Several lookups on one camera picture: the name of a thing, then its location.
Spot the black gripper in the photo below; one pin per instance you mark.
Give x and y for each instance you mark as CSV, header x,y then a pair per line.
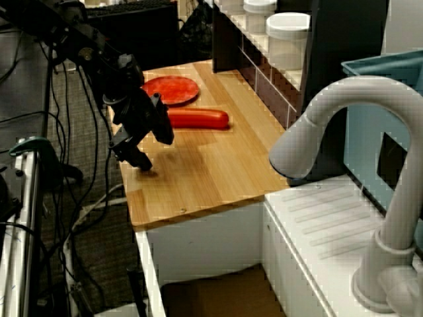
x,y
130,109

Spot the red toy sausage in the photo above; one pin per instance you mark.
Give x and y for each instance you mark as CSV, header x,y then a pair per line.
x,y
201,119

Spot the red round plate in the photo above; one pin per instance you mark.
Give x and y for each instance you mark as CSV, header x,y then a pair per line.
x,y
173,89

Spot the black mesh bag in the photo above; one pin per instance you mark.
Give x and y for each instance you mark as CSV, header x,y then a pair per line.
x,y
197,33

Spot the white toy kitchen cabinet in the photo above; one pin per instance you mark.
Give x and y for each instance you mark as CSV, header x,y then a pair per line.
x,y
231,237

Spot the black upright shelf panel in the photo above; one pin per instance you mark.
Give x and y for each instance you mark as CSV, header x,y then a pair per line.
x,y
228,36

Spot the brown tiled backsplash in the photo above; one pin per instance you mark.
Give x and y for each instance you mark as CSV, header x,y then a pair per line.
x,y
264,79

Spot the small white lidded jar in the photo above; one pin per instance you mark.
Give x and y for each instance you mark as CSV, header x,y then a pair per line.
x,y
256,14

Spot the large white lidded jar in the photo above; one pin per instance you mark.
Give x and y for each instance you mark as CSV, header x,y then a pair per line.
x,y
287,41

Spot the dark tall side panel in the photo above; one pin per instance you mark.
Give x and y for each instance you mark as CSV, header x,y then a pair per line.
x,y
340,39

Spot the teal plastic bin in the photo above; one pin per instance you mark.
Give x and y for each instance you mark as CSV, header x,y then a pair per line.
x,y
370,132

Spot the grey curved toy faucet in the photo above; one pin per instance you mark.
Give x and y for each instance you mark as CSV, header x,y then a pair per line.
x,y
373,158

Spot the silver metal frame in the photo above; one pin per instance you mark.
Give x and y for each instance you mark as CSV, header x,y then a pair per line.
x,y
28,231

